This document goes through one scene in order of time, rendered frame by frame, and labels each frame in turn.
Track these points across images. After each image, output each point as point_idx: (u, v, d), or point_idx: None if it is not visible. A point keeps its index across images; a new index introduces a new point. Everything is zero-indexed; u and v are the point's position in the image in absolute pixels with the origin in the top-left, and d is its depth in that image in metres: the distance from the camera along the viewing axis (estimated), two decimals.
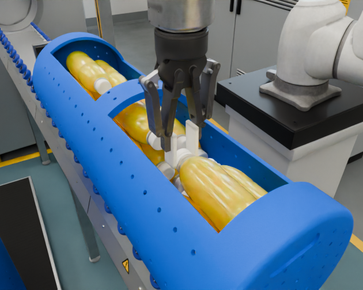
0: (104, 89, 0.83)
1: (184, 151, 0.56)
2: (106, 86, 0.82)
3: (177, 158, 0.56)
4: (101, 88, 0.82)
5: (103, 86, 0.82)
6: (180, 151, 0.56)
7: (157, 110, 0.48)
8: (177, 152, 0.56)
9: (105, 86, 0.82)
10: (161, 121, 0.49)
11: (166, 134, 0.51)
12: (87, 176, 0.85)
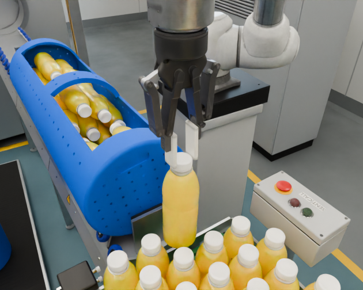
0: None
1: (188, 168, 0.57)
2: None
3: (178, 170, 0.57)
4: None
5: (56, 77, 1.15)
6: (185, 167, 0.57)
7: (157, 110, 0.48)
8: (183, 166, 0.56)
9: None
10: (161, 121, 0.49)
11: (167, 134, 0.51)
12: None
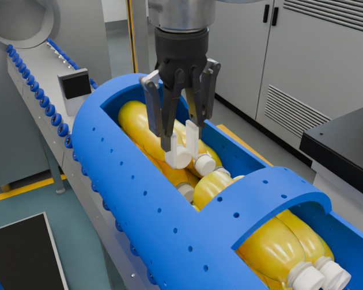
0: (181, 161, 0.57)
1: None
2: (185, 156, 0.57)
3: None
4: (179, 160, 0.57)
5: (181, 157, 0.57)
6: None
7: (157, 110, 0.48)
8: None
9: (184, 157, 0.57)
10: (161, 121, 0.49)
11: (166, 134, 0.51)
12: (155, 284, 0.61)
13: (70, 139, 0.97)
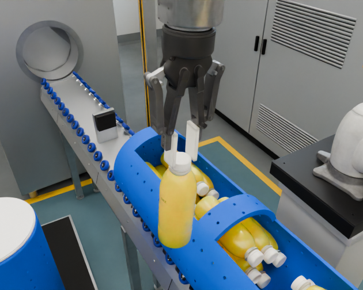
0: (180, 159, 0.57)
1: None
2: (181, 155, 0.58)
3: None
4: (176, 158, 0.57)
5: (177, 156, 0.58)
6: None
7: (159, 107, 0.48)
8: None
9: (180, 156, 0.58)
10: (163, 118, 0.49)
11: (167, 133, 0.51)
12: (171, 264, 0.97)
13: (104, 164, 1.33)
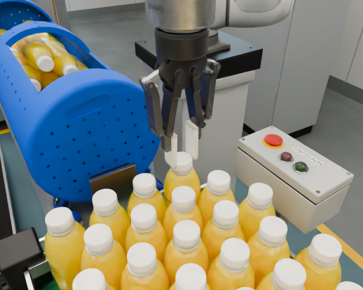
0: (180, 159, 0.58)
1: (151, 190, 0.55)
2: (182, 155, 0.58)
3: (140, 193, 0.54)
4: (177, 159, 0.58)
5: (178, 156, 0.58)
6: (147, 190, 0.54)
7: (157, 110, 0.48)
8: (145, 189, 0.54)
9: (180, 156, 0.58)
10: (162, 121, 0.49)
11: (167, 134, 0.51)
12: None
13: None
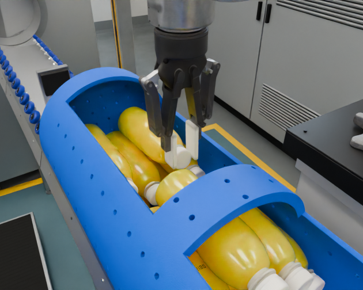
0: None
1: None
2: None
3: None
4: None
5: None
6: None
7: (157, 110, 0.48)
8: None
9: None
10: (161, 121, 0.49)
11: (166, 134, 0.51)
12: None
13: None
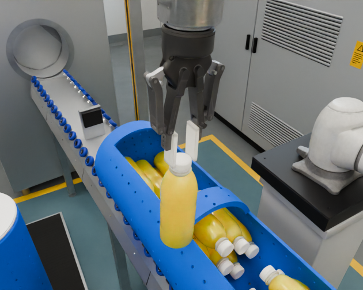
0: None
1: None
2: None
3: None
4: None
5: None
6: None
7: (159, 107, 0.48)
8: None
9: None
10: (163, 118, 0.49)
11: (167, 133, 0.51)
12: (149, 256, 0.99)
13: (89, 159, 1.34)
